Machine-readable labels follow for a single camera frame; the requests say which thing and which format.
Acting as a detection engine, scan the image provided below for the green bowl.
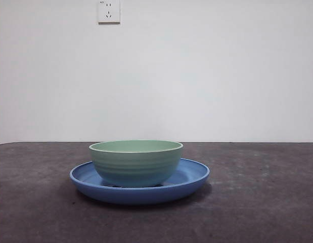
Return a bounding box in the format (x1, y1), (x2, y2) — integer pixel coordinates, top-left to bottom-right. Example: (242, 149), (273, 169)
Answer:
(88, 140), (184, 188)

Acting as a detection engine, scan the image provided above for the blue plate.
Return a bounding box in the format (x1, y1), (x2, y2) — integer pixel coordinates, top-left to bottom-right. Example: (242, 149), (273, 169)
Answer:
(69, 157), (211, 205)

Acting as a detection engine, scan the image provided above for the white wall socket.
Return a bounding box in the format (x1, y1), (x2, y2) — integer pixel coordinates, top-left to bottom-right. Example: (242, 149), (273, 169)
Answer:
(98, 0), (121, 25)

